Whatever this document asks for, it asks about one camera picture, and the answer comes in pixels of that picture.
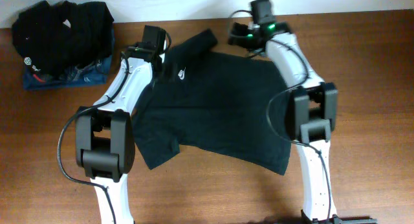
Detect folded blue jeans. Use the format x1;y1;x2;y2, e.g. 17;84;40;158
22;28;116;91

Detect dark teal t-shirt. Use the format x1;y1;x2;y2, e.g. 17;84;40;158
132;29;291;175

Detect black folded sweater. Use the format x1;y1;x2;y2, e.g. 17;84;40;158
12;1;114;79

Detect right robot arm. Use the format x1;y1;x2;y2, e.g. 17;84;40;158
228;22;377;223

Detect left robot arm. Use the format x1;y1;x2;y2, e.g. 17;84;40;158
75;41;171;223

